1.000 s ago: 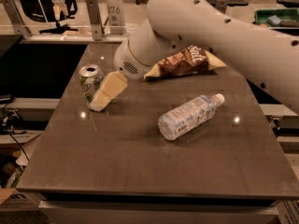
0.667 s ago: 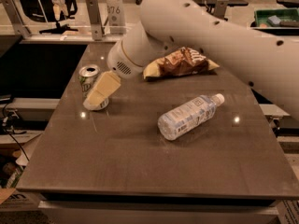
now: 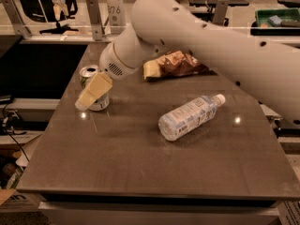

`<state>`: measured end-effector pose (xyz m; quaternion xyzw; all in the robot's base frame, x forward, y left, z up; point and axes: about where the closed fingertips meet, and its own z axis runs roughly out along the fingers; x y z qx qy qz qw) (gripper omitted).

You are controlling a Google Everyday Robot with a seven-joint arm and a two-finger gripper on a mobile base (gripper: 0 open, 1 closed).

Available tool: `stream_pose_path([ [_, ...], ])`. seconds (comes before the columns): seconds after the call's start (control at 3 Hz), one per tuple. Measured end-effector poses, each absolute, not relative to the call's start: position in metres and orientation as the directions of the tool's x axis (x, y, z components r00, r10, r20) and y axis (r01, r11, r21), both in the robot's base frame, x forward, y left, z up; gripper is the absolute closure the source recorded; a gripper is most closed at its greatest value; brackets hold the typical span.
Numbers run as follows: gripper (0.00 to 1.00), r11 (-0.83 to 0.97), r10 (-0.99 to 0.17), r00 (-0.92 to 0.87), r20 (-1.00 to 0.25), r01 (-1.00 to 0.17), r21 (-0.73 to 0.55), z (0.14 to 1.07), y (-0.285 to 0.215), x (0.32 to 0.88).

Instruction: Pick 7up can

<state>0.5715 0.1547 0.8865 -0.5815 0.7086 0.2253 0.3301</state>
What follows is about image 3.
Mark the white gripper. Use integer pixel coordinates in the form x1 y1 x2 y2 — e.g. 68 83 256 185
75 31 141 111

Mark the green white 7up can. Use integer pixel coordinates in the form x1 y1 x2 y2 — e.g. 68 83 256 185
79 65 110 112

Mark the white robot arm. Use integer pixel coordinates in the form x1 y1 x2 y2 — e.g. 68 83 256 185
75 0 300 127

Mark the brown yellow chip bag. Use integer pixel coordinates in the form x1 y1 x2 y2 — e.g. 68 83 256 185
143 51 209 80

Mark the clear plastic water bottle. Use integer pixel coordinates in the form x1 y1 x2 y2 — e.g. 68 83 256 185
158 94 226 142

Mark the cardboard box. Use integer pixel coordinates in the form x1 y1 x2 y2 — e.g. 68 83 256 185
0 189 40 213

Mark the green plastic bin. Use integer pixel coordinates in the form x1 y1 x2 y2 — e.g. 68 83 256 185
255 8 300 27

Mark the middle metal rail bracket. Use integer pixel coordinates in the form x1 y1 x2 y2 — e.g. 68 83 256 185
86 0 104 41

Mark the metal rail bracket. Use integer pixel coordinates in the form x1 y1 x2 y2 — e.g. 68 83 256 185
0 0 31 38
212 0 230 25
86 0 104 41

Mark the white numbered post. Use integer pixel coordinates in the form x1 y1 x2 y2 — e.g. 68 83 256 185
106 0 126 35

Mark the black cable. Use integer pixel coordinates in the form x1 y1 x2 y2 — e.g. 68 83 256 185
1 101 31 163

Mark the left metal rail bracket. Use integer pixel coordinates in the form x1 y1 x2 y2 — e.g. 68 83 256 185
0 0 31 38

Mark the right metal rail bracket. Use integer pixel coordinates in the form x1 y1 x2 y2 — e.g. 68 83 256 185
212 0 230 25

